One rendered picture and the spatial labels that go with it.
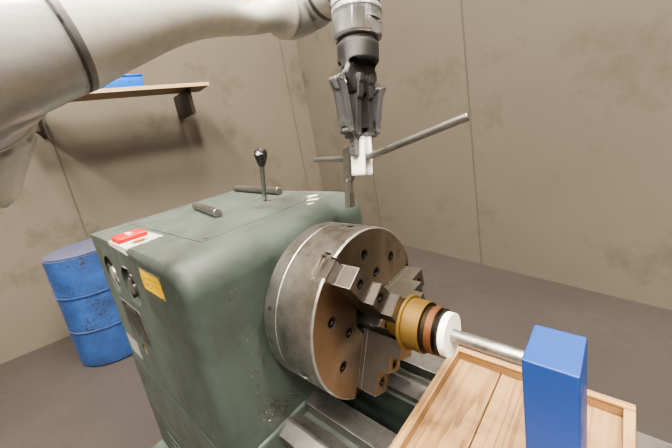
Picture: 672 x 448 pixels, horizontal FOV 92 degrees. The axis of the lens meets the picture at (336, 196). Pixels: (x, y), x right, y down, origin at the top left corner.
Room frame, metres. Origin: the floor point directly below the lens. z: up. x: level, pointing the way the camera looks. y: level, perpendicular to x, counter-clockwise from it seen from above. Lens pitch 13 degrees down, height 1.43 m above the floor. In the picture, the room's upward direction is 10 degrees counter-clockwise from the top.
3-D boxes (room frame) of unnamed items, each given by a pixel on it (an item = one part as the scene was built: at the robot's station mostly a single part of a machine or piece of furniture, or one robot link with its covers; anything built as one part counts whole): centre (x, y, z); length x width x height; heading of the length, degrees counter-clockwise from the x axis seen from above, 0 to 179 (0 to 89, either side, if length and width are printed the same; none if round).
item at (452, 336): (0.41, -0.18, 1.08); 0.13 x 0.07 x 0.07; 47
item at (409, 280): (0.60, -0.11, 1.09); 0.12 x 0.11 x 0.05; 137
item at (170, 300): (0.85, 0.31, 1.06); 0.59 x 0.48 x 0.39; 47
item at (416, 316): (0.48, -0.10, 1.08); 0.09 x 0.09 x 0.09; 47
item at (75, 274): (2.39, 1.92, 0.43); 0.58 x 0.58 x 0.86
